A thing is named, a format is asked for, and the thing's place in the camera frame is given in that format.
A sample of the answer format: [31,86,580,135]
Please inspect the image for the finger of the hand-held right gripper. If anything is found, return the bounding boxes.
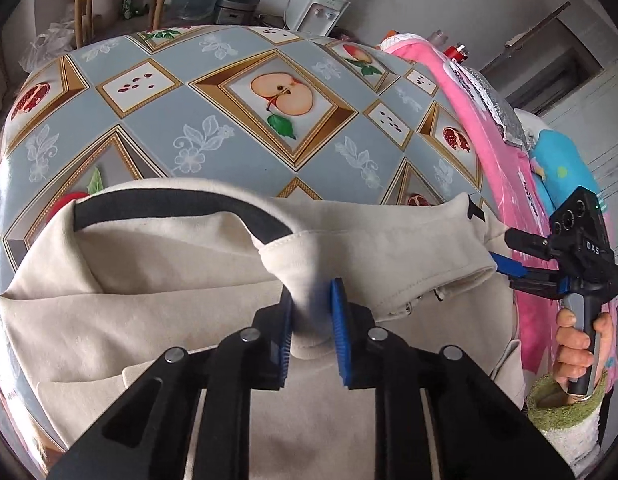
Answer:
[492,252,565,306]
[504,227,552,261]

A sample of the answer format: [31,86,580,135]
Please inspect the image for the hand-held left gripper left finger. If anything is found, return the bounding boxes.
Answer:
[46,287,296,480]

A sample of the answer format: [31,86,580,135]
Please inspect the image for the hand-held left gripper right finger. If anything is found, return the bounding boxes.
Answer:
[329,279,575,480]

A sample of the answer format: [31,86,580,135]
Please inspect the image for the beige jacket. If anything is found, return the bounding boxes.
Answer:
[0,177,527,480]

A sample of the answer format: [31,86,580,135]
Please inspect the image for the person's right hand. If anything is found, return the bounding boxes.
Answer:
[554,307,615,401]

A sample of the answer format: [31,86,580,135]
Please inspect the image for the blue plush pillow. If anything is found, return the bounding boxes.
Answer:
[529,129,605,226]

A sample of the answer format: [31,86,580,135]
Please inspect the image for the pink floral blanket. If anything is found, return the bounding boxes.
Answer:
[379,32,618,396]

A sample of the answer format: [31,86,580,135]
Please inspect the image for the grey pillow with white trim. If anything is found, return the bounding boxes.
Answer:
[449,60,527,146]

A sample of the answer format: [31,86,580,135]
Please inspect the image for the grey panelled door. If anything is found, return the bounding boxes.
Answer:
[482,15,618,126]

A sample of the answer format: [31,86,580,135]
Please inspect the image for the fruit print tablecloth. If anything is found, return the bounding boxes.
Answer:
[0,24,495,461]

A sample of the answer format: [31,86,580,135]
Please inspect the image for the white water dispenser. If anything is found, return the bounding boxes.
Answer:
[297,0,351,36]

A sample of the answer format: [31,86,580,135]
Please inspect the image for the dark rice cooker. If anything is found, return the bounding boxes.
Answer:
[216,0,262,26]

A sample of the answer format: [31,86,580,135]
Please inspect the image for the white plastic bag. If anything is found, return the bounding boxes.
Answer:
[19,20,80,73]

